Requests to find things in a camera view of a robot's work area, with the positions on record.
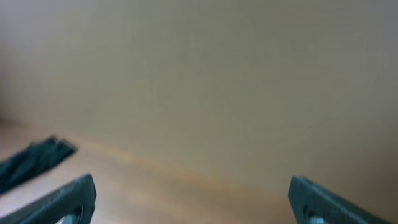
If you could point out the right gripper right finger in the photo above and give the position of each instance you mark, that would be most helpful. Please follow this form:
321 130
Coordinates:
311 203

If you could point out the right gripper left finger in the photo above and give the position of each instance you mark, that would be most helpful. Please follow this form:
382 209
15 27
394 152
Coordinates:
73 202

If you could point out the black t-shirt with logo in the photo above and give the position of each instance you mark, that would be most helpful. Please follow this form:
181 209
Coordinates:
34 160

